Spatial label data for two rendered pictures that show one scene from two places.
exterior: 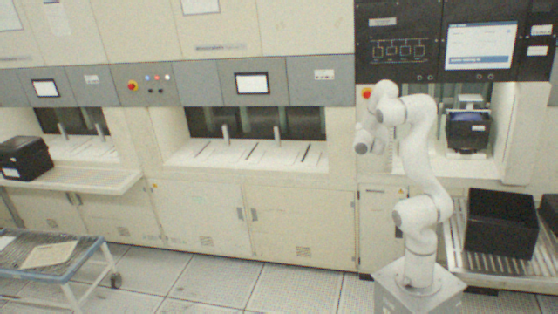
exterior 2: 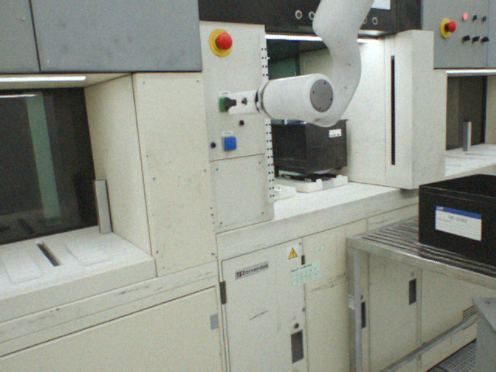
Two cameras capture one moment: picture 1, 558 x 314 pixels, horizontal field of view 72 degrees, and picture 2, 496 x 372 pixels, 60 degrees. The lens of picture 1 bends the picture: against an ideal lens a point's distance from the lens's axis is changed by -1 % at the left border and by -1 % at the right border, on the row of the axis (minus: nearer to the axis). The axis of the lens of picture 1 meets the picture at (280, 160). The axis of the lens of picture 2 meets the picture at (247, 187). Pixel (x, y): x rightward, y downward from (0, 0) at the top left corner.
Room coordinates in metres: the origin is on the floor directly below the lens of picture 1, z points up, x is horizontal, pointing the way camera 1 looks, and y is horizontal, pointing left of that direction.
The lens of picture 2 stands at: (1.22, 0.38, 1.19)
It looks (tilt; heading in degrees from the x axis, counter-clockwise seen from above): 10 degrees down; 307
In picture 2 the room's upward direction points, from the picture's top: 4 degrees counter-clockwise
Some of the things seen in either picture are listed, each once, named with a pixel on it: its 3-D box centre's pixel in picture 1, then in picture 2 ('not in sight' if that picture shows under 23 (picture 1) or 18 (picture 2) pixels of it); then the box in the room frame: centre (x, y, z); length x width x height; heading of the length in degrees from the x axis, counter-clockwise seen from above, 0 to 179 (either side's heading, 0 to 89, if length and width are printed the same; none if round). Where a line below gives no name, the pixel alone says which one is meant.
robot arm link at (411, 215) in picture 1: (415, 224); not in sight; (1.17, -0.49, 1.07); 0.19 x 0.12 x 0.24; 104
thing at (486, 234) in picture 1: (498, 221); (490, 215); (1.38, -0.97, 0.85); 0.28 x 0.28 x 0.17; 63
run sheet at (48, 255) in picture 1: (49, 253); not in sight; (2.03, 1.60, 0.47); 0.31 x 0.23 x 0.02; 92
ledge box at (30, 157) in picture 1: (22, 158); not in sight; (2.60, 1.89, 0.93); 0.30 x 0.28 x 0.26; 68
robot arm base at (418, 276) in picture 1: (418, 262); not in sight; (1.17, -0.52, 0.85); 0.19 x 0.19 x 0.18
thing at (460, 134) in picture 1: (466, 123); (308, 137); (2.02, -1.11, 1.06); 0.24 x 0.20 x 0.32; 71
